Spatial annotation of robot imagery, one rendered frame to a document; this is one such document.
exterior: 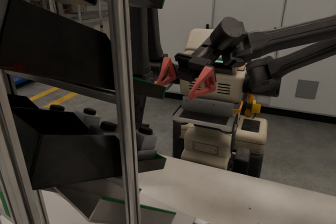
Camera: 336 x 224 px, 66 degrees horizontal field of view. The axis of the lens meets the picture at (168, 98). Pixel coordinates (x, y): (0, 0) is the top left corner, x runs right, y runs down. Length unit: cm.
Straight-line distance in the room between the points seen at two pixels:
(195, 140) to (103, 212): 81
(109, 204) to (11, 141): 26
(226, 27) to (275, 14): 270
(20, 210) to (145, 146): 28
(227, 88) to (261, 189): 40
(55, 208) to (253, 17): 289
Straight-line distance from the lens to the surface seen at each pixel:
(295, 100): 356
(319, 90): 354
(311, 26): 77
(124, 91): 36
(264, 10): 331
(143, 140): 51
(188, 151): 128
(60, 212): 99
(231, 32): 62
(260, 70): 96
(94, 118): 63
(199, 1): 342
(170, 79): 66
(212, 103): 110
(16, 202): 31
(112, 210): 51
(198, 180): 104
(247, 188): 104
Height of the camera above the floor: 154
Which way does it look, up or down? 23 degrees down
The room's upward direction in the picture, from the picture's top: straight up
